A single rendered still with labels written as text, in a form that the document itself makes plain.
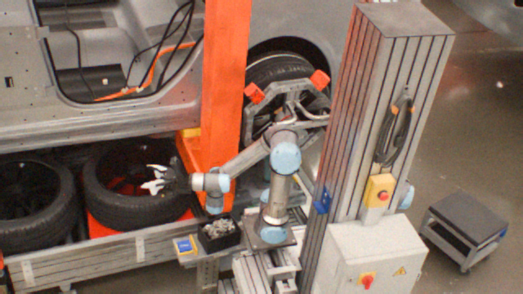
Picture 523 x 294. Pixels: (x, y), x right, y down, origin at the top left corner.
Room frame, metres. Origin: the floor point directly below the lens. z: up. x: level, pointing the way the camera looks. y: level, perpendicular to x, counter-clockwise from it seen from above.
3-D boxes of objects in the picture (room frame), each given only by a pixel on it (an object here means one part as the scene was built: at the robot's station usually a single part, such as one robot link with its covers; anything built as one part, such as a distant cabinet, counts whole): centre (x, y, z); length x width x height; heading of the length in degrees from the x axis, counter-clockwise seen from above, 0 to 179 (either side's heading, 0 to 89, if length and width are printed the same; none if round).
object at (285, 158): (1.72, -0.10, 1.19); 0.15 x 0.12 x 0.55; 6
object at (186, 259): (2.06, 0.19, 0.44); 0.43 x 0.17 x 0.03; 116
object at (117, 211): (2.52, 0.73, 0.39); 0.66 x 0.66 x 0.24
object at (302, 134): (2.66, -0.16, 0.85); 0.21 x 0.14 x 0.14; 26
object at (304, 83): (2.72, -0.13, 0.85); 0.54 x 0.07 x 0.54; 116
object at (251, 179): (2.88, -0.05, 0.32); 0.40 x 0.30 x 0.28; 116
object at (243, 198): (2.62, 0.17, 0.26); 0.42 x 0.18 x 0.35; 26
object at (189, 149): (2.58, 0.37, 0.69); 0.52 x 0.17 x 0.35; 26
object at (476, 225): (2.67, -1.40, 0.17); 0.43 x 0.36 x 0.34; 41
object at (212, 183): (1.70, 0.17, 1.21); 0.11 x 0.08 x 0.09; 96
